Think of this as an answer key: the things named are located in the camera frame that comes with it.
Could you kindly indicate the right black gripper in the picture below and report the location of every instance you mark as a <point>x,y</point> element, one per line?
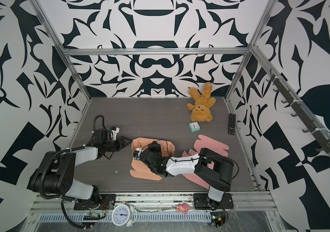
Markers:
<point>156,148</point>

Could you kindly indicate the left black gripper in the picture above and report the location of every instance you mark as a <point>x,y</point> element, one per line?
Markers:
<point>124,143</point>

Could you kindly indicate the orange cardboard box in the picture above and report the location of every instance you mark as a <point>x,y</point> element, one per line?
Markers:
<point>140,170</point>

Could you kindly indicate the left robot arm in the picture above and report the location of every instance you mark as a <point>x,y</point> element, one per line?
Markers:
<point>54,178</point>

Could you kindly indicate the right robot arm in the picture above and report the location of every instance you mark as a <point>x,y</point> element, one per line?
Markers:
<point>216,170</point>

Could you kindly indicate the small teal alarm clock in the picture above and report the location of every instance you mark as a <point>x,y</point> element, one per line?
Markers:
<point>194,126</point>

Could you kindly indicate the small pink toy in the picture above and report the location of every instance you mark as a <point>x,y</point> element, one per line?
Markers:
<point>182,208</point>

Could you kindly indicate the white round alarm clock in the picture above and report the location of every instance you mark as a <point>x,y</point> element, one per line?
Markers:
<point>124,215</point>

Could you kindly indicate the brown teddy bear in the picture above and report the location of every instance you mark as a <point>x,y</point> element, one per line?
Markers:
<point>203,102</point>

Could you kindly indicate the left green circuit board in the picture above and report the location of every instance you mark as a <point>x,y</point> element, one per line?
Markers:
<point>92,216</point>

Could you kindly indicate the green circuit board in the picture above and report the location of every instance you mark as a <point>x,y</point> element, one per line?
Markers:
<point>92,216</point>
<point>218,219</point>

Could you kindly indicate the black remote control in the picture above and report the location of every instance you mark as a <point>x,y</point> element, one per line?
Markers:
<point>232,124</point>

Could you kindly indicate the right green circuit board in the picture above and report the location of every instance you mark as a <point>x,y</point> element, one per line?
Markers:
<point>218,219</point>

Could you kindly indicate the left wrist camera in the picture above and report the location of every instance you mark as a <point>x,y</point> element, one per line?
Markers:
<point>114,132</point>

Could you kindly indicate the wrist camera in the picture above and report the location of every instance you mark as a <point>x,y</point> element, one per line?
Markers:
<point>114,132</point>
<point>137,153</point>

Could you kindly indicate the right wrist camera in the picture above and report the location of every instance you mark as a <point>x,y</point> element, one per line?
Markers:
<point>137,153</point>

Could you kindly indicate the black wall hook rail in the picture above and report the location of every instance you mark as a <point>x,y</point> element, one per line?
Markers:
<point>318,131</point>

